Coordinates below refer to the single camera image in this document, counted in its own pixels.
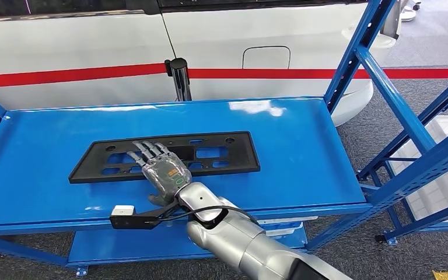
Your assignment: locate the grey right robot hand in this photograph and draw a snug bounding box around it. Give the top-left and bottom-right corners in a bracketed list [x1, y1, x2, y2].
[126, 141, 193, 208]

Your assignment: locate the black plastic plate holder part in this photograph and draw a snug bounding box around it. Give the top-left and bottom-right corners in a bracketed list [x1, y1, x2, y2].
[68, 131, 261, 184]

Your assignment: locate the blue plastic crate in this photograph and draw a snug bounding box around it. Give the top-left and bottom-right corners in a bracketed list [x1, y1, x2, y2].
[264, 222, 303, 231]

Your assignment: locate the red barrier belt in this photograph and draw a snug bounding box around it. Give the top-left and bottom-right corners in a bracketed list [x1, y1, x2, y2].
[188, 68, 448, 80]
[0, 62, 167, 89]

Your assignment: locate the white car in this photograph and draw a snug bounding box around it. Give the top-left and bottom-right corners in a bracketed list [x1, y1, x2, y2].
[0, 0, 376, 142]

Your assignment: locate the white plastic crate stack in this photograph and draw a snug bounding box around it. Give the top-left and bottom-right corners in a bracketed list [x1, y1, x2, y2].
[388, 115, 448, 223]

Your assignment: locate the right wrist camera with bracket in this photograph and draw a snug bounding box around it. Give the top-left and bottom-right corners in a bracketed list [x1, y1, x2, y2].
[109, 198, 181, 231]

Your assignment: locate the black camera cable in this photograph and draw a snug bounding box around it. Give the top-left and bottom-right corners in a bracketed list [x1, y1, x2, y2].
[158, 205, 260, 226]

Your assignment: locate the chrome barrier stanchion post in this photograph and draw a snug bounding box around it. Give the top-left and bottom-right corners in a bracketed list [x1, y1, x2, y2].
[164, 58, 193, 102]

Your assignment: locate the white round pedestal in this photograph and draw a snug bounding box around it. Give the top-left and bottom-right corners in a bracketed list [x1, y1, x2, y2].
[400, 0, 422, 22]

